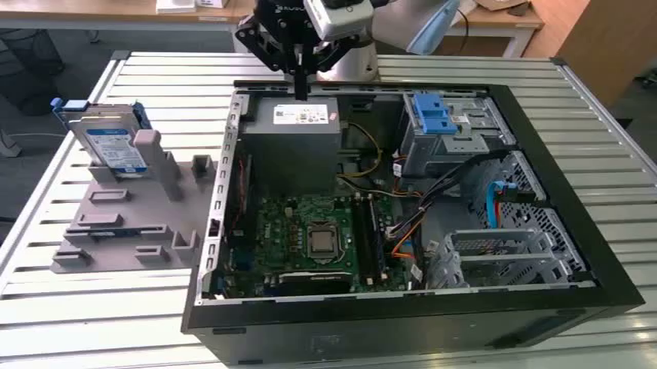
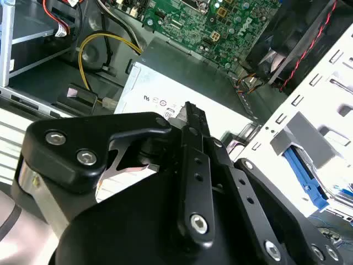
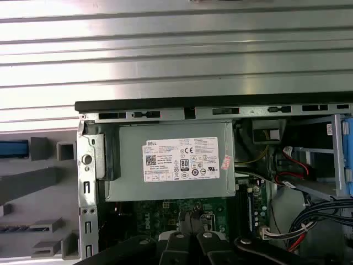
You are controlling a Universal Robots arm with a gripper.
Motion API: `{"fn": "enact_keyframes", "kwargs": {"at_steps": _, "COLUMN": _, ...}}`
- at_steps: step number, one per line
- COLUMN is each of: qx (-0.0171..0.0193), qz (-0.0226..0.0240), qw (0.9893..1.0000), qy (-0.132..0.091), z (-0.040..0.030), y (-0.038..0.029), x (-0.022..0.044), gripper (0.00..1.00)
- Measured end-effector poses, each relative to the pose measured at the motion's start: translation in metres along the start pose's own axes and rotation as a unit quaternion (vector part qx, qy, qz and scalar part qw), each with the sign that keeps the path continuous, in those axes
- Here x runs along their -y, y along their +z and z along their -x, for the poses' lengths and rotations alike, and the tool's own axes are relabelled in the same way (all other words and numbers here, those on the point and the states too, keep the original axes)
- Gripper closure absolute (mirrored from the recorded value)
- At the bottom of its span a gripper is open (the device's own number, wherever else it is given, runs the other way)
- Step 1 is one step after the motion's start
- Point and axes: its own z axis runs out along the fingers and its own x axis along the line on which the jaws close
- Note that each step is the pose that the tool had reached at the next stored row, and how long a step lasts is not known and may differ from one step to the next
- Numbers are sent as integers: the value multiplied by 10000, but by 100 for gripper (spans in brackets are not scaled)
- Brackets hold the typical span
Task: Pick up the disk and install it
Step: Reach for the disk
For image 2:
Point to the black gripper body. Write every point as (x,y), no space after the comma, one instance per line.
(132,220)

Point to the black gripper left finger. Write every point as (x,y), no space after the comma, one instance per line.
(69,132)

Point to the hard disk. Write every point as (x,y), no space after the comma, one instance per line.
(302,176)

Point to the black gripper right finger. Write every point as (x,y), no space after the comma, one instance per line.
(248,193)

